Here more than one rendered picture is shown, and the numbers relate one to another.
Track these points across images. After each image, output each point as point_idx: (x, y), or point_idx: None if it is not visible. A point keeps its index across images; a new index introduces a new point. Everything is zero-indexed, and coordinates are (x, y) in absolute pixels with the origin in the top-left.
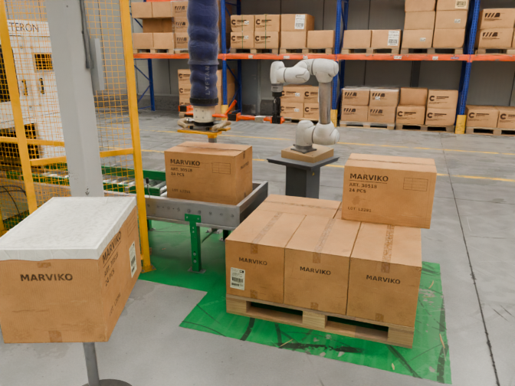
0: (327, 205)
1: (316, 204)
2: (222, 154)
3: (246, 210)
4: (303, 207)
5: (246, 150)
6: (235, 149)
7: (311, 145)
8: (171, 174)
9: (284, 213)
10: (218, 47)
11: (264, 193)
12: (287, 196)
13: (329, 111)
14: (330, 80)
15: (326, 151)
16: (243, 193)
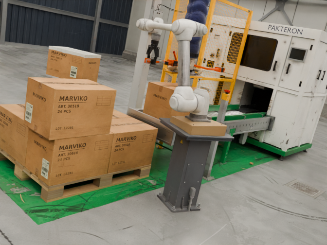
0: (111, 127)
1: (118, 126)
2: (156, 82)
3: (136, 117)
4: (118, 123)
5: (164, 87)
6: (166, 86)
7: (191, 113)
8: None
9: (115, 117)
10: (192, 16)
11: (164, 130)
12: (146, 129)
13: (178, 72)
14: (177, 39)
15: (185, 122)
16: (153, 115)
